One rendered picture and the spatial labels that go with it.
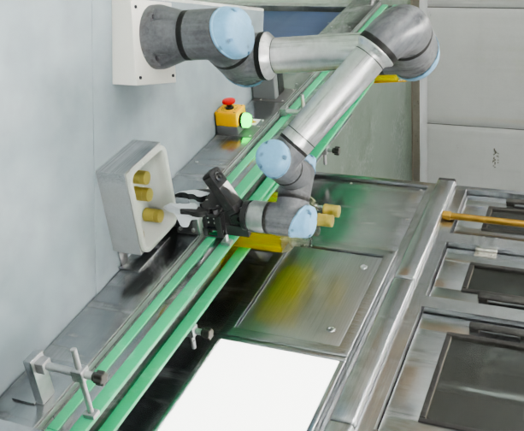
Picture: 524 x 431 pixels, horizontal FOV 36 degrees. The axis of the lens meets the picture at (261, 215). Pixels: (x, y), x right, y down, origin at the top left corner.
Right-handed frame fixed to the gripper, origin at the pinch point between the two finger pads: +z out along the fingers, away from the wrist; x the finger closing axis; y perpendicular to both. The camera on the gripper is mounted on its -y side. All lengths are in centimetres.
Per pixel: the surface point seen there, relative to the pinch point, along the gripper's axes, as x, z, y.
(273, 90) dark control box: 77, 5, 6
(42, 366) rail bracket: -56, 0, 4
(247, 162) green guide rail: 36.1, -2.7, 9.6
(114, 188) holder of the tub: -10.0, 8.6, -7.8
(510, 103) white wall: 599, -9, 251
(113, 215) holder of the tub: -10.3, 10.8, -0.2
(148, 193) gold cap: -0.4, 6.6, -0.9
